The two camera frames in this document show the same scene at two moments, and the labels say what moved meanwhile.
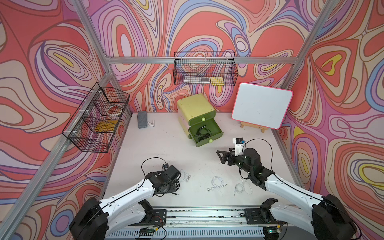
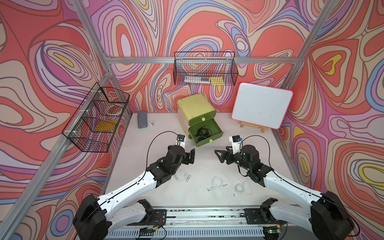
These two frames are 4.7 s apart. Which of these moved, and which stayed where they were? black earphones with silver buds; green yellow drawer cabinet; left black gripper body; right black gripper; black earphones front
Moved: left black gripper body; black earphones front
Stayed: black earphones with silver buds; right black gripper; green yellow drawer cabinet
